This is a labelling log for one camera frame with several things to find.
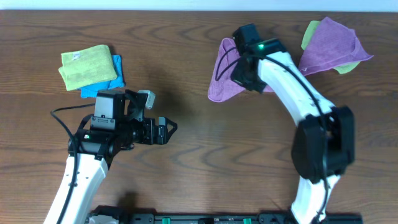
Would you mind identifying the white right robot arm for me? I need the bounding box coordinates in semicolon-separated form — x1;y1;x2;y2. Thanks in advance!
231;38;354;223

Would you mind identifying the light green cloth under purple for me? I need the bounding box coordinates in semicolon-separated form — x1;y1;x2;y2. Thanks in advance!
301;21;360;75

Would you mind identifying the yellow-green folded cloth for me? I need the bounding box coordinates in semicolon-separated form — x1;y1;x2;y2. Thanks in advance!
58;45;118;91

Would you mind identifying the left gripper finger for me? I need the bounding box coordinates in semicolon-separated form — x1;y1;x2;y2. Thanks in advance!
165;126;178;144
165;117;178;128

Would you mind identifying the purple microfiber cloth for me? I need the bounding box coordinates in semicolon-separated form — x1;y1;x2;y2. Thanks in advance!
207;37;275;103

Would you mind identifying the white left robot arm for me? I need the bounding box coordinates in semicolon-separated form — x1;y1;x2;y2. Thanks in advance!
45;90;178;223

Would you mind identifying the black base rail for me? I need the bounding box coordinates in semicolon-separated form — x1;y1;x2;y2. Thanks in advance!
83;204;364;224

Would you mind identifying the blue folded cloth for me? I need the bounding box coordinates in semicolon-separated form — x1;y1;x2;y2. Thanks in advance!
80;55;125;98

